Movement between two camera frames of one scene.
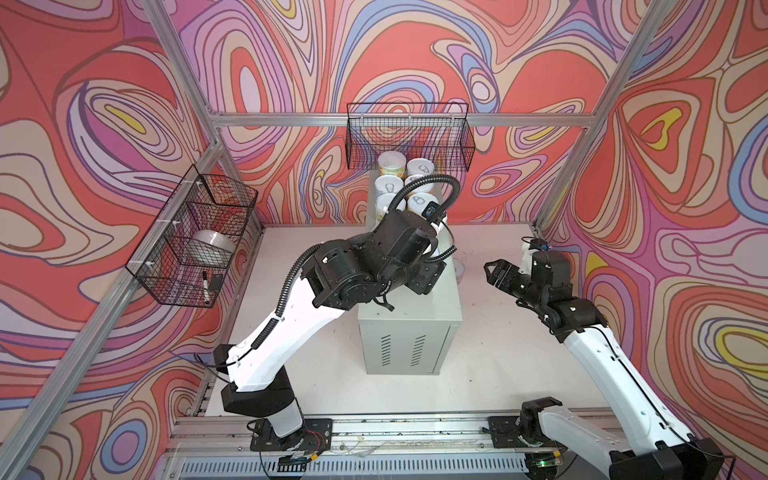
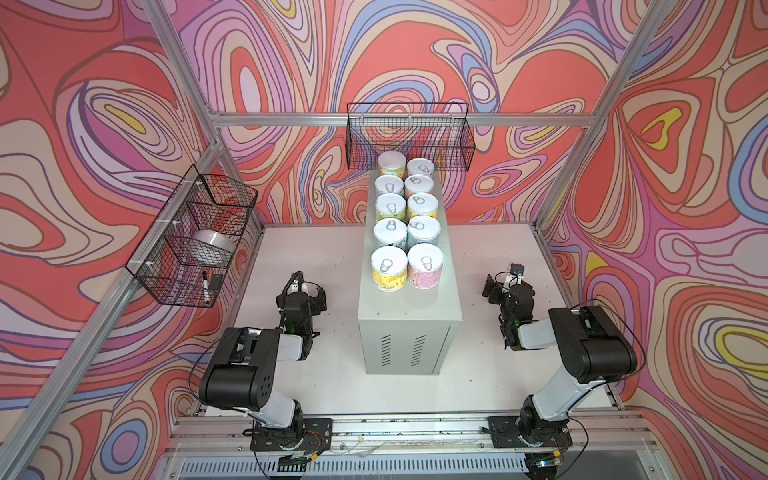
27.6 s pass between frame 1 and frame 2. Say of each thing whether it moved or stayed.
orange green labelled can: stayed
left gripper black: moved
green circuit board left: stayed
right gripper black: moved
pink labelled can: stayed
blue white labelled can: stayed
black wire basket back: stayed
